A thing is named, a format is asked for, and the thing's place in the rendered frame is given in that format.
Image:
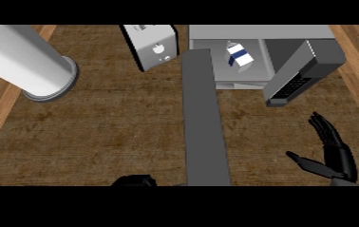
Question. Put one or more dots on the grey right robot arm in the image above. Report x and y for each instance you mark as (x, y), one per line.
(343, 183)

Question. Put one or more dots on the grey microwave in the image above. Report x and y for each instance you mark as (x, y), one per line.
(298, 69)

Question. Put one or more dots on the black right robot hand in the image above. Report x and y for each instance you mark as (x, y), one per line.
(338, 155)

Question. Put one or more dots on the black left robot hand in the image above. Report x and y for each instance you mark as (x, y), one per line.
(134, 180)

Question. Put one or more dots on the dark grey microwave door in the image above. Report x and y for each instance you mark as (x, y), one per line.
(205, 120)

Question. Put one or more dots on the white cylinder with grey base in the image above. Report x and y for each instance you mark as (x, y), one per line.
(28, 63)

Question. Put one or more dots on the white and blue milk carton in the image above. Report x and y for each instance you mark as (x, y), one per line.
(239, 56)

